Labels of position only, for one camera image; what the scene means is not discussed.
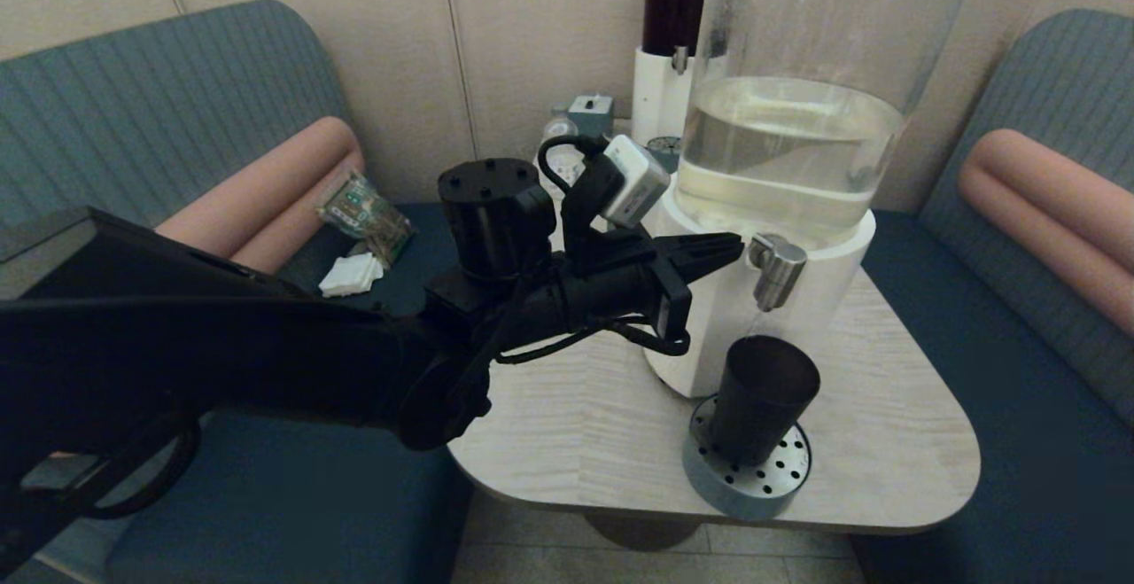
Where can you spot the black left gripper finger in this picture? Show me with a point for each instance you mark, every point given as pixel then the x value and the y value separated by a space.
pixel 713 245
pixel 704 268

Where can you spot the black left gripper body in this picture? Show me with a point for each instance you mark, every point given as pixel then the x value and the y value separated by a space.
pixel 620 287

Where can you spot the metal dispenser tap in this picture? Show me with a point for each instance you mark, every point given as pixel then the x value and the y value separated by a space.
pixel 778 269

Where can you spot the black tapered cup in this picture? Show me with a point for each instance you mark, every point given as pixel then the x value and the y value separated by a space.
pixel 762 398

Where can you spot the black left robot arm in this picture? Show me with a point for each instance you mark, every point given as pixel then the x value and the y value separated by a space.
pixel 221 345

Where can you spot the small round drip tray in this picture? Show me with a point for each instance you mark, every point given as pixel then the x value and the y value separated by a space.
pixel 666 148

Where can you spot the large clear water dispenser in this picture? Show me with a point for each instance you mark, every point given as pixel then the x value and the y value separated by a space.
pixel 797 123

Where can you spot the small clear plastic bottle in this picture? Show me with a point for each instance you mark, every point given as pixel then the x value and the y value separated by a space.
pixel 558 129

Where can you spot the blue-grey square box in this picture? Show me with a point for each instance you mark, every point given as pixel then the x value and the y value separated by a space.
pixel 591 110

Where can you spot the dark drink dispenser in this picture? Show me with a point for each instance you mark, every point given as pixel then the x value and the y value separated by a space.
pixel 669 26

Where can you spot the large round perforated drip tray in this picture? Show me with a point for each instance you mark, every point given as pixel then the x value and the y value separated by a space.
pixel 749 491

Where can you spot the green snack packet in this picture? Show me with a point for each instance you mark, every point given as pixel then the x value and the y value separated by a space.
pixel 363 208

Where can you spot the white napkin stack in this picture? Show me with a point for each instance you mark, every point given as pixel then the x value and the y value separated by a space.
pixel 350 274

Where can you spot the pink bolster cushion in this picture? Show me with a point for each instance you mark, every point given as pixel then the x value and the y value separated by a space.
pixel 283 176
pixel 1045 203

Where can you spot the teal bench with wooden base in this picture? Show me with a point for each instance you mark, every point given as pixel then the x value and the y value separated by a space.
pixel 1045 442
pixel 177 79

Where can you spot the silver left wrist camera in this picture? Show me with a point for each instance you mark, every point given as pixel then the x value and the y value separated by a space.
pixel 636 181

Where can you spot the gold table pedestal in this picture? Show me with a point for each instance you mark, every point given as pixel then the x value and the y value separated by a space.
pixel 642 531

